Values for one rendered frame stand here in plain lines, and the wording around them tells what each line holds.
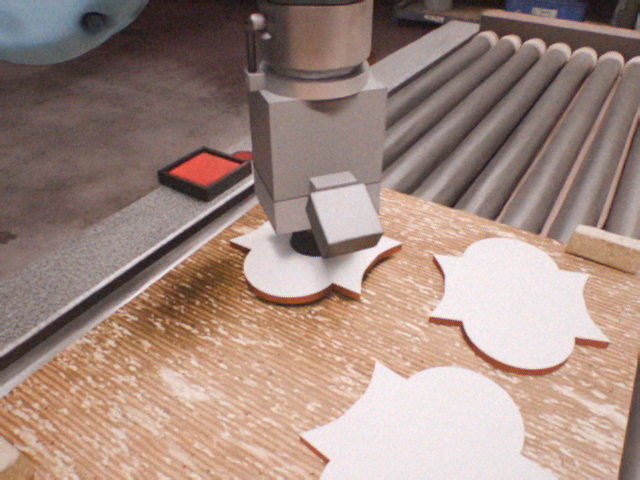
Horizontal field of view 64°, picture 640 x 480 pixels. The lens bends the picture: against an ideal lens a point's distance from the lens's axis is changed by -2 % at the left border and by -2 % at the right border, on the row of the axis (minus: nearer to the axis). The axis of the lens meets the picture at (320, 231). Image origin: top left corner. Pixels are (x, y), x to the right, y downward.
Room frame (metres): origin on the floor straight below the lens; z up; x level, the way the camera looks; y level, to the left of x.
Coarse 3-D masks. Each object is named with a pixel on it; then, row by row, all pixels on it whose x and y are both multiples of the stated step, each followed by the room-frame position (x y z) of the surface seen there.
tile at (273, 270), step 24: (240, 240) 0.36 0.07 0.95; (264, 240) 0.36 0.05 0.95; (288, 240) 0.36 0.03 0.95; (384, 240) 0.36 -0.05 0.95; (264, 264) 0.33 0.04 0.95; (288, 264) 0.33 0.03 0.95; (312, 264) 0.33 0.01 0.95; (336, 264) 0.33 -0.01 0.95; (360, 264) 0.33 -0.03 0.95; (264, 288) 0.30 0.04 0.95; (288, 288) 0.30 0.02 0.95; (312, 288) 0.30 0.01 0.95; (336, 288) 0.30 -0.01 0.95; (360, 288) 0.30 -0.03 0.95
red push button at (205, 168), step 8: (192, 160) 0.55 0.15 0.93; (200, 160) 0.55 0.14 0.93; (208, 160) 0.55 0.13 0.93; (216, 160) 0.55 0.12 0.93; (224, 160) 0.55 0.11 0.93; (176, 168) 0.53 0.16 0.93; (184, 168) 0.53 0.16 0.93; (192, 168) 0.53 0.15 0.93; (200, 168) 0.53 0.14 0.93; (208, 168) 0.53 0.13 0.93; (216, 168) 0.53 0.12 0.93; (224, 168) 0.53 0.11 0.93; (232, 168) 0.53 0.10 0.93; (184, 176) 0.51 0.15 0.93; (192, 176) 0.51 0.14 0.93; (200, 176) 0.51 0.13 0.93; (208, 176) 0.51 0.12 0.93; (216, 176) 0.51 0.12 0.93; (208, 184) 0.49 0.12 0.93
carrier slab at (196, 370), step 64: (384, 192) 0.46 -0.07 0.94; (192, 256) 0.36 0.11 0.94; (448, 256) 0.36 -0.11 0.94; (576, 256) 0.36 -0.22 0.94; (128, 320) 0.28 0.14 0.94; (192, 320) 0.28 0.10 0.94; (256, 320) 0.28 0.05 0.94; (320, 320) 0.28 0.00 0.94; (384, 320) 0.28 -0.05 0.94; (64, 384) 0.22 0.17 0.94; (128, 384) 0.22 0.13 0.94; (192, 384) 0.22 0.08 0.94; (256, 384) 0.22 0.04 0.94; (320, 384) 0.22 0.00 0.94; (512, 384) 0.22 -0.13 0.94; (576, 384) 0.22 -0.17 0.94; (64, 448) 0.17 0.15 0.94; (128, 448) 0.17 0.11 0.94; (192, 448) 0.17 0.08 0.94; (256, 448) 0.17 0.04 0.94; (576, 448) 0.17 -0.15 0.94
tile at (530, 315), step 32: (480, 256) 0.35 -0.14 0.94; (512, 256) 0.35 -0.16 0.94; (544, 256) 0.34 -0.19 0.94; (448, 288) 0.31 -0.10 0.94; (480, 288) 0.30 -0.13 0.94; (512, 288) 0.30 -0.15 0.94; (544, 288) 0.30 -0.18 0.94; (576, 288) 0.30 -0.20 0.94; (448, 320) 0.27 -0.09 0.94; (480, 320) 0.27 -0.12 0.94; (512, 320) 0.27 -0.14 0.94; (544, 320) 0.27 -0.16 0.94; (576, 320) 0.27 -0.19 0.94; (480, 352) 0.24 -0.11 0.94; (512, 352) 0.24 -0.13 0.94; (544, 352) 0.24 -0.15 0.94
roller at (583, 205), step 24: (624, 72) 0.93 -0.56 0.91; (624, 96) 0.78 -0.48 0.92; (624, 120) 0.69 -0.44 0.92; (600, 144) 0.61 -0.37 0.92; (624, 144) 0.64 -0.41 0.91; (600, 168) 0.55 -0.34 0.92; (576, 192) 0.49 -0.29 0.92; (600, 192) 0.50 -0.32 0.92; (576, 216) 0.44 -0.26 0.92; (600, 216) 0.47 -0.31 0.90
